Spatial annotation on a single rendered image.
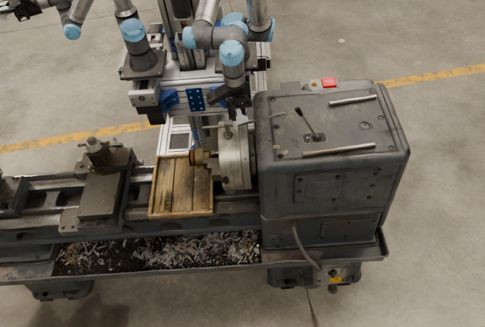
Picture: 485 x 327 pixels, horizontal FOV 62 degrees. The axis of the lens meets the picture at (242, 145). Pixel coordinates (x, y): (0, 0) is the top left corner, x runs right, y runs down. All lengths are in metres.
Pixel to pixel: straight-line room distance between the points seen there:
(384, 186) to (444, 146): 1.70
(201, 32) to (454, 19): 3.70
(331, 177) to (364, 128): 0.24
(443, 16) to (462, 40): 0.42
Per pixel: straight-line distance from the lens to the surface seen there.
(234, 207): 1.90
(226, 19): 2.05
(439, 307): 2.77
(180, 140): 3.09
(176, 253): 2.16
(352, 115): 1.73
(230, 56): 1.29
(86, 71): 4.39
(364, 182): 1.71
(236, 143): 1.65
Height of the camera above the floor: 2.48
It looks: 50 degrees down
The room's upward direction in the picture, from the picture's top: 7 degrees counter-clockwise
